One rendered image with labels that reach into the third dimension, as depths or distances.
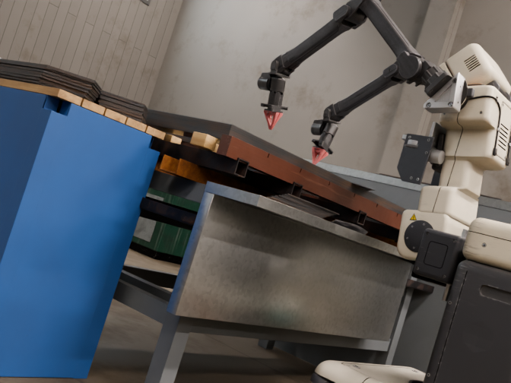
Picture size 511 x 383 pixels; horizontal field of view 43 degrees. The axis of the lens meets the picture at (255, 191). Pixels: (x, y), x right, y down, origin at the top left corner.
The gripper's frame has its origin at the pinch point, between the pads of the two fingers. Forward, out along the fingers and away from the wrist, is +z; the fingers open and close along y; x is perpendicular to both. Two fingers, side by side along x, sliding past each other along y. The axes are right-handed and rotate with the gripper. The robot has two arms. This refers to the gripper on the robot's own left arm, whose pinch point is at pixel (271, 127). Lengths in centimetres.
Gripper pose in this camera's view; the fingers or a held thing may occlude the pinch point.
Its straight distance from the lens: 264.6
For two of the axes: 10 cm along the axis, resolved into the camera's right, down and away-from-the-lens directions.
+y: -6.6, 0.1, -7.6
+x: 7.4, 2.3, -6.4
